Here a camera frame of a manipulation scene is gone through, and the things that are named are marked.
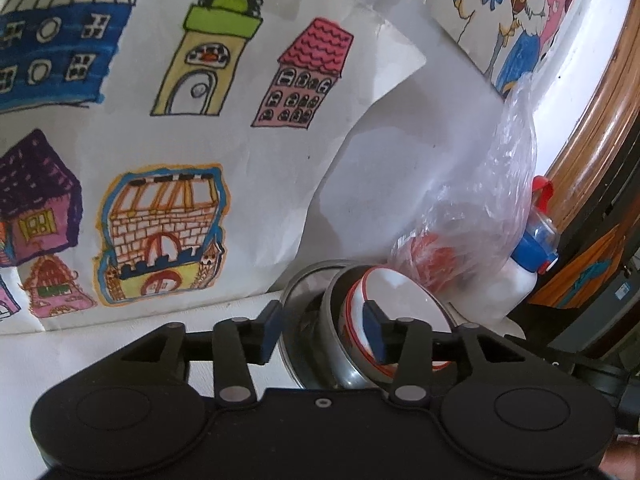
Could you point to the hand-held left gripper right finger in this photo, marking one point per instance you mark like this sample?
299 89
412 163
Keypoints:
374 332

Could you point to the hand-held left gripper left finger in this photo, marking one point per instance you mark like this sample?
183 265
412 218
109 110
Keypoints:
270 332

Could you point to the red-rimmed white bowl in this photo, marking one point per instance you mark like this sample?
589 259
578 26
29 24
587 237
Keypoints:
330 340

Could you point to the stainless steel plate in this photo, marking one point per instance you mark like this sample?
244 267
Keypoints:
302 300

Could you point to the grey appliance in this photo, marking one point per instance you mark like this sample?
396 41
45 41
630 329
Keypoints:
620 310

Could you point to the red round object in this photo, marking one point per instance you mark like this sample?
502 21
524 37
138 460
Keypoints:
430 260

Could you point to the orange dress door painting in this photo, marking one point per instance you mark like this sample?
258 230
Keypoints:
585 275

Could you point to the clear plastic bag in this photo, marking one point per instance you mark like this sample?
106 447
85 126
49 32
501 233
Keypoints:
475 200

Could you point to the colourful houses drawing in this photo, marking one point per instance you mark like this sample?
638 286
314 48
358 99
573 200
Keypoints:
150 135

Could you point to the brown wooden door frame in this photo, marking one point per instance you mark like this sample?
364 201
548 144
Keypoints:
600 125

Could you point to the teddy bear wall poster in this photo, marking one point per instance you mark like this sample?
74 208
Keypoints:
525 20

